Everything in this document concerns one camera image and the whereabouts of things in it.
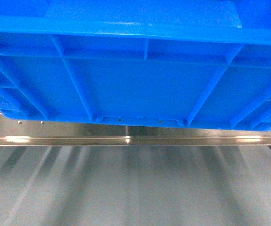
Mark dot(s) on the stainless steel roller shelf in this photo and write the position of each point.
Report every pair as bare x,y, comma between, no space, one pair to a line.
46,133

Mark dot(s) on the large blue plastic crate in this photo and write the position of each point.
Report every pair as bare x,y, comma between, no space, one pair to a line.
203,64

